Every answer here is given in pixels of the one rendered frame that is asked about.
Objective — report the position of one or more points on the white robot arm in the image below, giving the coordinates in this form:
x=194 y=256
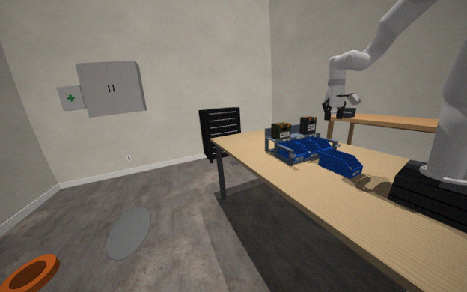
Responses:
x=448 y=156

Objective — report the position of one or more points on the blue bin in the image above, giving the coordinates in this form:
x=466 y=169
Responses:
x=339 y=162
x=298 y=150
x=308 y=146
x=321 y=143

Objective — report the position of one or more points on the dark green tool case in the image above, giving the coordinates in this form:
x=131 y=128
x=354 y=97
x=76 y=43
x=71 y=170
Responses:
x=281 y=130

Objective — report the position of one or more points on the black tool case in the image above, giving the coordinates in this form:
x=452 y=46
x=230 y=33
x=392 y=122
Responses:
x=307 y=125

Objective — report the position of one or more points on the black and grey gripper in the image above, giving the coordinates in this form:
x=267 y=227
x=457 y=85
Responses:
x=333 y=101

